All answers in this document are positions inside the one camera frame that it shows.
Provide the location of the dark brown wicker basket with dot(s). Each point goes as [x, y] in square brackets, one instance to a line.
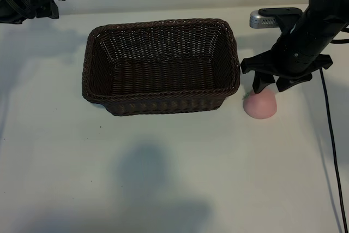
[161, 80]

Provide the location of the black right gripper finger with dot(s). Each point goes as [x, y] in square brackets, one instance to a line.
[261, 83]
[291, 83]

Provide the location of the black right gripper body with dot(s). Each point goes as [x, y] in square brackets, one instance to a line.
[302, 50]

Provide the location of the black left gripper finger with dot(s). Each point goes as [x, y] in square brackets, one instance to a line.
[47, 9]
[11, 20]

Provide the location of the pink peach with green leaf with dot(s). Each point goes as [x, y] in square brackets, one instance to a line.
[260, 107]

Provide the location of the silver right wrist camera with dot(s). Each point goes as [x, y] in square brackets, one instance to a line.
[268, 20]

